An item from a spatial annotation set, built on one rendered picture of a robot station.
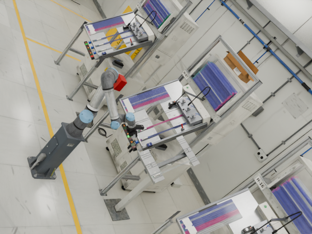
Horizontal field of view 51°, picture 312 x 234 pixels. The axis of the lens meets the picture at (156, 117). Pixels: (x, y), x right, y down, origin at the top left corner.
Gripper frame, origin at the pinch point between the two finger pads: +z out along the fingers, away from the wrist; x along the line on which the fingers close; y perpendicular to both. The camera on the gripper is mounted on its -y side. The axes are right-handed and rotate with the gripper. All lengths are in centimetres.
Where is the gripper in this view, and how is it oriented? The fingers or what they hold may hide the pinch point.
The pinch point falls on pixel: (136, 136)
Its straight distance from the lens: 316.2
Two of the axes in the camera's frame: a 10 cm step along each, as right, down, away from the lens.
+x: 4.0, 7.2, -5.7
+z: 0.5, 6.1, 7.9
